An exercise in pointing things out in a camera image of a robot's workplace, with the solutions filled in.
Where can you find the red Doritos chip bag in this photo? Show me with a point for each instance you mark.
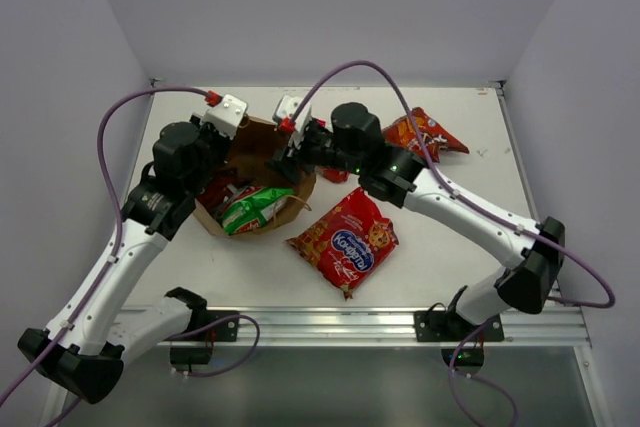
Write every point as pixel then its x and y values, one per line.
pixel 435 138

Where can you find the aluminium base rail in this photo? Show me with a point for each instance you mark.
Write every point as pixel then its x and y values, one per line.
pixel 394 327

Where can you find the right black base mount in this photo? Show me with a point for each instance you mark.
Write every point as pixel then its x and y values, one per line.
pixel 436 325

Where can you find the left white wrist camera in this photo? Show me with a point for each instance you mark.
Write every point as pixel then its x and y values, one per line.
pixel 226 113

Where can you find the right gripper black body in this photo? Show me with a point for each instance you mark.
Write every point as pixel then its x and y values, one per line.
pixel 320 150

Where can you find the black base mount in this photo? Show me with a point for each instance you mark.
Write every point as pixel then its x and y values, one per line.
pixel 436 325
pixel 194 347

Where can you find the red Skittles candy pack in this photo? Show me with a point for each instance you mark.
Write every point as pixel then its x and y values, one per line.
pixel 333 175

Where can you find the brown paper bag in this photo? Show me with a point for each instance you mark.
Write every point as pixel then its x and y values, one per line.
pixel 255 143

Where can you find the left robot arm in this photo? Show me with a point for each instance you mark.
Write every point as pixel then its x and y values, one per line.
pixel 81 349

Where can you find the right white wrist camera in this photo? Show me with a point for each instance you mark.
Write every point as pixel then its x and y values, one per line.
pixel 293 122

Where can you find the green chip bag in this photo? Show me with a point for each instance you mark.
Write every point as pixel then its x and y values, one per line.
pixel 253 208

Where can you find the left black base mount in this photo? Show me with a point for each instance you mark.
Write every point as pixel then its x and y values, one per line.
pixel 194 347

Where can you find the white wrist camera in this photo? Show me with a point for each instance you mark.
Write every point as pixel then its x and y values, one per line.
pixel 293 122
pixel 226 113

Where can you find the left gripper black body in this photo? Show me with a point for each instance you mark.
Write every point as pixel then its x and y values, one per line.
pixel 213 136

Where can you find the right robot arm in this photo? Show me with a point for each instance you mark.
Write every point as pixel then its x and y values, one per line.
pixel 528 251

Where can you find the red KitKat candy pack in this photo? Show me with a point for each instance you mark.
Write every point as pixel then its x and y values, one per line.
pixel 223 191

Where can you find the large red candy bag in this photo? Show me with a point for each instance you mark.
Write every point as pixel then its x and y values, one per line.
pixel 347 243

